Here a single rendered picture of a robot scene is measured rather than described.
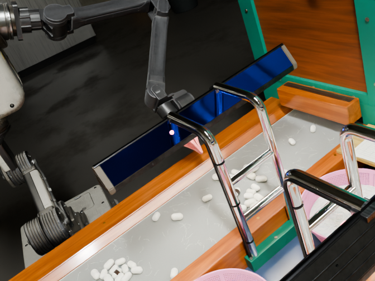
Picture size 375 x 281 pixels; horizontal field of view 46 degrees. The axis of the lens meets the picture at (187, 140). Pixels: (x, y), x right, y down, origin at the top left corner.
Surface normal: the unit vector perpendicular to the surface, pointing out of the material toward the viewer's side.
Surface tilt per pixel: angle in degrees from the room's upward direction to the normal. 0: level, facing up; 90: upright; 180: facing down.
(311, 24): 90
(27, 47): 90
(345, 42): 90
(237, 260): 90
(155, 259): 0
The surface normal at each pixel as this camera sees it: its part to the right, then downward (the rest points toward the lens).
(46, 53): 0.39, 0.37
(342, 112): -0.78, 0.53
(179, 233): -0.33, -0.80
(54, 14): 0.22, -0.48
